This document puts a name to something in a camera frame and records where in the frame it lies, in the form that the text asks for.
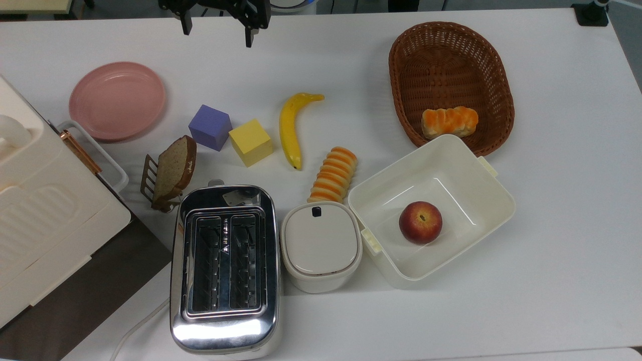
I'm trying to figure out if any pink plate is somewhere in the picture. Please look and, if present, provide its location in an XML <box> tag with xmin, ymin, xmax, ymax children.
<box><xmin>69</xmin><ymin>62</ymin><xmax>167</xmax><ymax>142</ymax></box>

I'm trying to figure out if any white tray with rim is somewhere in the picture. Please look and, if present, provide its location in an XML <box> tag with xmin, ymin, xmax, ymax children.
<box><xmin>57</xmin><ymin>120</ymin><xmax>129</xmax><ymax>197</ymax></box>

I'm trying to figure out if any white and blue round base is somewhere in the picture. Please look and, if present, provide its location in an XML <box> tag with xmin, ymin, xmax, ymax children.
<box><xmin>271</xmin><ymin>0</ymin><xmax>318</xmax><ymax>15</ymax></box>

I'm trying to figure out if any brown wicker basket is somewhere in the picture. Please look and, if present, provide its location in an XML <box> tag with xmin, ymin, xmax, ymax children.
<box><xmin>388</xmin><ymin>22</ymin><xmax>516</xmax><ymax>157</ymax></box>

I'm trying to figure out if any yellow cube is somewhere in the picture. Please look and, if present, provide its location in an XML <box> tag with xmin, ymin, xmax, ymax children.
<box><xmin>229</xmin><ymin>119</ymin><xmax>274</xmax><ymax>167</ymax></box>

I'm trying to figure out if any large white open container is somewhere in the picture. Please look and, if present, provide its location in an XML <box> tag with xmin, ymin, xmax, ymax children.
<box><xmin>348</xmin><ymin>134</ymin><xmax>516</xmax><ymax>289</ymax></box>

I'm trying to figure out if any short orange bread roll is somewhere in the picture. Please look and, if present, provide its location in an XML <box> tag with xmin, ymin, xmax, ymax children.
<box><xmin>421</xmin><ymin>106</ymin><xmax>479</xmax><ymax>140</ymax></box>

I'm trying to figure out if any beige side table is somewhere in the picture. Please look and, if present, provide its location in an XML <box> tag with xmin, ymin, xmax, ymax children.
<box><xmin>0</xmin><ymin>0</ymin><xmax>74</xmax><ymax>15</ymax></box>

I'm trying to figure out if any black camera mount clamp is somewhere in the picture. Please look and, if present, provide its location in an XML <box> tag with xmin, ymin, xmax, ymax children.
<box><xmin>571</xmin><ymin>0</ymin><xmax>610</xmax><ymax>27</ymax></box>

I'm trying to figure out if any brown toast rack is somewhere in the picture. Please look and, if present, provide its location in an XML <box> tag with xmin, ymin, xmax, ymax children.
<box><xmin>140</xmin><ymin>154</ymin><xmax>181</xmax><ymax>213</ymax></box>

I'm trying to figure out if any copper handle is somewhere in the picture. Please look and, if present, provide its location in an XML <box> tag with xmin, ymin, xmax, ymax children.
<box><xmin>61</xmin><ymin>129</ymin><xmax>103</xmax><ymax>175</ymax></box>

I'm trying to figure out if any white toaster cable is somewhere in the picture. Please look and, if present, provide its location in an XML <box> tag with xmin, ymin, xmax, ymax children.
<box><xmin>109</xmin><ymin>298</ymin><xmax>171</xmax><ymax>361</ymax></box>

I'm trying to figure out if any red apple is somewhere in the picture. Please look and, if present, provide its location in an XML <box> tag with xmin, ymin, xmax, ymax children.
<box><xmin>399</xmin><ymin>201</ymin><xmax>443</xmax><ymax>245</ymax></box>

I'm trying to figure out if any yellow banana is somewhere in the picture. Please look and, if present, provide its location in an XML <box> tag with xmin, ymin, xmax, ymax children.
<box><xmin>279</xmin><ymin>92</ymin><xmax>325</xmax><ymax>171</ymax></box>

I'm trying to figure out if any chrome two-slot toaster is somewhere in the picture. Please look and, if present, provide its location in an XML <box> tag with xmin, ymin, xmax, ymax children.
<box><xmin>170</xmin><ymin>179</ymin><xmax>281</xmax><ymax>355</ymax></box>

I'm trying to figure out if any brown bread slice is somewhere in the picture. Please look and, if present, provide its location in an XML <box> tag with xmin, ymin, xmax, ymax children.
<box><xmin>152</xmin><ymin>135</ymin><xmax>197</xmax><ymax>205</ymax></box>

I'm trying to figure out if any small white lidded container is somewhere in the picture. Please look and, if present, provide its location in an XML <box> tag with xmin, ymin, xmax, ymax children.
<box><xmin>280</xmin><ymin>201</ymin><xmax>363</xmax><ymax>294</ymax></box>

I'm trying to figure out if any purple cube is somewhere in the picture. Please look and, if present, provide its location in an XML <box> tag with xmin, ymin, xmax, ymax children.
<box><xmin>188</xmin><ymin>104</ymin><xmax>233</xmax><ymax>152</ymax></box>

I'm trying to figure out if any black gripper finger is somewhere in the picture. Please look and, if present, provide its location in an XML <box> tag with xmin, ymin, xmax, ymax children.
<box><xmin>228</xmin><ymin>0</ymin><xmax>272</xmax><ymax>49</ymax></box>
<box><xmin>158</xmin><ymin>0</ymin><xmax>194</xmax><ymax>36</ymax></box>

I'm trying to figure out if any long ridged orange bread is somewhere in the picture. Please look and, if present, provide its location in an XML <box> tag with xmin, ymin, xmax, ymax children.
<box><xmin>307</xmin><ymin>146</ymin><xmax>358</xmax><ymax>204</ymax></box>

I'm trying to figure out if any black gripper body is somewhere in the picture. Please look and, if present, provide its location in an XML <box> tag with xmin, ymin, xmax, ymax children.
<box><xmin>193</xmin><ymin>0</ymin><xmax>241</xmax><ymax>13</ymax></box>

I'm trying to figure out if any large white appliance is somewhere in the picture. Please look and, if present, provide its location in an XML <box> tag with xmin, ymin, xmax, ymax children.
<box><xmin>0</xmin><ymin>75</ymin><xmax>132</xmax><ymax>329</ymax></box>

